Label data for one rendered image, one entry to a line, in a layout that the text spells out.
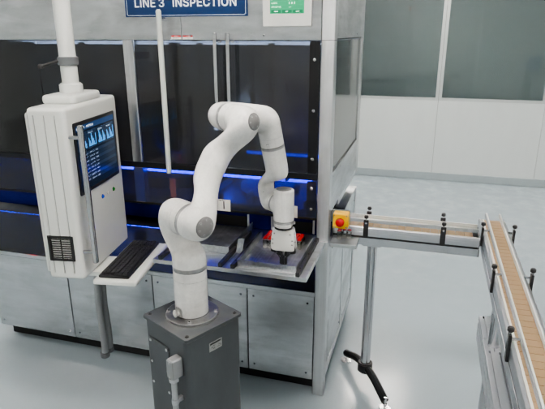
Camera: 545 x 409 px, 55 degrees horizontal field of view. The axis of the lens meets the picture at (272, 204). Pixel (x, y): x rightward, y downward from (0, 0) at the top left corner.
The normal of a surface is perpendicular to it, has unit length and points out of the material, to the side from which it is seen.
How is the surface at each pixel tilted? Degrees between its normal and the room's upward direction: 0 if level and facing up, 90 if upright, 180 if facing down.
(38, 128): 90
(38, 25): 90
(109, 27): 90
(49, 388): 0
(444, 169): 90
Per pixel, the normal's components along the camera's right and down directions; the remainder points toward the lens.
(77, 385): 0.00, -0.95
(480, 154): -0.29, 0.30
